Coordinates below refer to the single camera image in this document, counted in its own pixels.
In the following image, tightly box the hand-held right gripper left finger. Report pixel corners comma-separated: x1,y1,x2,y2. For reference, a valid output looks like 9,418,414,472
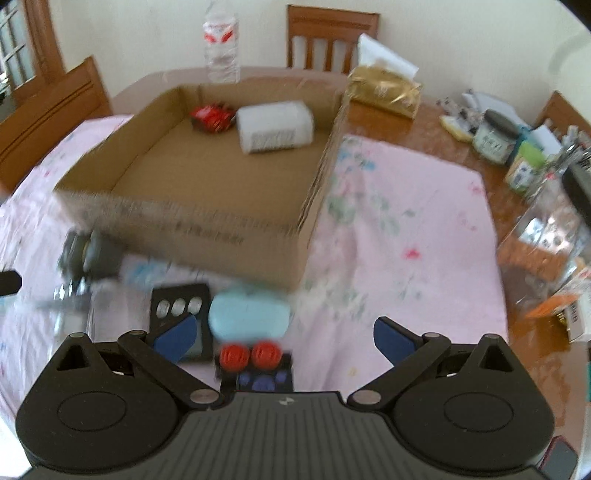
54,314,221,412

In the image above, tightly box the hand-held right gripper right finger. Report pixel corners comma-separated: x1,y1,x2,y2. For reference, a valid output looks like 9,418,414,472
346,316,517,412

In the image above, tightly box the black case with silver buttons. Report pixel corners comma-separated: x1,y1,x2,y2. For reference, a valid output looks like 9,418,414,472
150,282,213,365

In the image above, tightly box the black toy with red knobs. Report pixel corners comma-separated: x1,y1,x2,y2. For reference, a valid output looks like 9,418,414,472
215,342,296,393

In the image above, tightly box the clear plastic cup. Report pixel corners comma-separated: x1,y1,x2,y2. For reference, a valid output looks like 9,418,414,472
34,281,95,337

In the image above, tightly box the grey toy with round buttons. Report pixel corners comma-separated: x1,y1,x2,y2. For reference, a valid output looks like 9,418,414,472
58,230,162,289

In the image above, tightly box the cardboard box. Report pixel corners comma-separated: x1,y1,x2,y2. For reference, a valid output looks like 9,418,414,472
53,76,352,291

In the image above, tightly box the pink floral cloth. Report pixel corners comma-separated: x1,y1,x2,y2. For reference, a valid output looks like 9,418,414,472
0,115,509,416

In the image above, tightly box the clear plastic bag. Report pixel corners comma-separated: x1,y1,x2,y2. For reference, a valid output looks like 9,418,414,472
499,185,591,319

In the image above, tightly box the white carton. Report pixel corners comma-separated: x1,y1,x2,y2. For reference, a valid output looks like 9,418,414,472
563,295,591,342

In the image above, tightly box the dark red phone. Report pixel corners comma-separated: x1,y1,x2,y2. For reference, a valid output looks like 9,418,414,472
540,436,578,480

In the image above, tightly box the green container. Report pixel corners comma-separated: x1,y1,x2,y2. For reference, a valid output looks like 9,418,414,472
504,141,548,195

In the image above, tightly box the yellow notepad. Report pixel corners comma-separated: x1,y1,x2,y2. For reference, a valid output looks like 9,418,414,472
441,115,476,141

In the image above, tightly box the glass jar with black lid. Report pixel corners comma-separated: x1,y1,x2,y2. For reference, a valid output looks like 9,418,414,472
472,110,520,164

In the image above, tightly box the red snack packet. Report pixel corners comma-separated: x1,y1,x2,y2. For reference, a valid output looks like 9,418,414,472
191,102,237,134

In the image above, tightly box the white plastic box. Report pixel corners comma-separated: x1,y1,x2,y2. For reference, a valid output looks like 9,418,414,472
236,100,315,154

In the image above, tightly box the teal container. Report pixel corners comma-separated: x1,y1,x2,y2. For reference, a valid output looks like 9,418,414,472
516,127,539,153

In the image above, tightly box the wooden door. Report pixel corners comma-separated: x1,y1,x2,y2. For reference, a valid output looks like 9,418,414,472
0,0,65,102

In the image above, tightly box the golden tissue pack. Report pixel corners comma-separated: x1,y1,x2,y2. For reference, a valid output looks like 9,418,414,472
346,34,423,121

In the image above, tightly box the clear pen holder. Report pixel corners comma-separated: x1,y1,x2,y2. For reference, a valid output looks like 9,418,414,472
549,124,591,185

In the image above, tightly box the clear plastic water bottle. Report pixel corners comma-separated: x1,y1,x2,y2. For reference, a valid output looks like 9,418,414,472
203,0,241,84

